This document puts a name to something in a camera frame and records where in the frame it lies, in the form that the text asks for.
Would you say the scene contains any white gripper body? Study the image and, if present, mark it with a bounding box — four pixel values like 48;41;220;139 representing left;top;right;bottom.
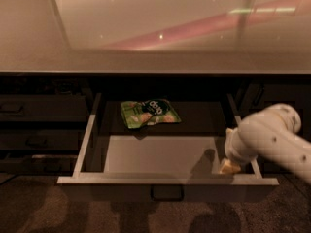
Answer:
225;128;258;164

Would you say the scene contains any dark drawer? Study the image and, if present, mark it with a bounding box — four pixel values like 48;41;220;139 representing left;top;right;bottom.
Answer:
0;95;88;122
57;94;279;202
0;150;78;175
0;130;85;151

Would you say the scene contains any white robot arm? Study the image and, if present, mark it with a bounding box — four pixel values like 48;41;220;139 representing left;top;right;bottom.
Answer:
225;103;311;183

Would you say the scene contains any light flat item in drawer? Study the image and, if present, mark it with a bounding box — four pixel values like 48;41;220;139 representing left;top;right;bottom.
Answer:
32;154;78;159

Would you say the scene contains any dark clutter in left drawer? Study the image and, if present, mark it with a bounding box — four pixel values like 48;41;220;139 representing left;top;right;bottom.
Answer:
0;77;81;95

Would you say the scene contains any green snack bag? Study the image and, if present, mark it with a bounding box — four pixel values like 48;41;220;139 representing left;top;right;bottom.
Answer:
121;99;181;129

